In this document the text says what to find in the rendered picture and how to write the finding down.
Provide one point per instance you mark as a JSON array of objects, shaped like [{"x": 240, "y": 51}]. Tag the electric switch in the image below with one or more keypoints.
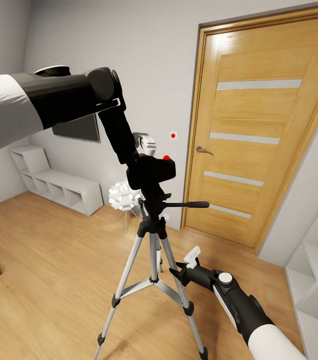
[{"x": 173, "y": 135}]

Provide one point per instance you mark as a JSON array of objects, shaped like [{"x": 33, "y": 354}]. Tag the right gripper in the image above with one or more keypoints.
[{"x": 188, "y": 274}]

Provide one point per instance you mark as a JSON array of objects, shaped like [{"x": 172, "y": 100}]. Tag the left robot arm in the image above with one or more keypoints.
[{"x": 30, "y": 103}]

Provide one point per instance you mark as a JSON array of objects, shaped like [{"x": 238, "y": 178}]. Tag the wall mounted tv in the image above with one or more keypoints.
[{"x": 84, "y": 128}]

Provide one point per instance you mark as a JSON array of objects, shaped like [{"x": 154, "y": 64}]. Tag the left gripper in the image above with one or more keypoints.
[{"x": 123, "y": 144}]

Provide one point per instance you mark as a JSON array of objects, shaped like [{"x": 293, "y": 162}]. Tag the camera tripod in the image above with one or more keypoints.
[{"x": 155, "y": 204}]

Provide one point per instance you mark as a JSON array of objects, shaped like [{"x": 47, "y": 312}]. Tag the digital camera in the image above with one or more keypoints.
[{"x": 151, "y": 171}]

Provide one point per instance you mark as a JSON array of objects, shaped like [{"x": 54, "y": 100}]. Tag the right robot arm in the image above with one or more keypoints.
[{"x": 262, "y": 336}]

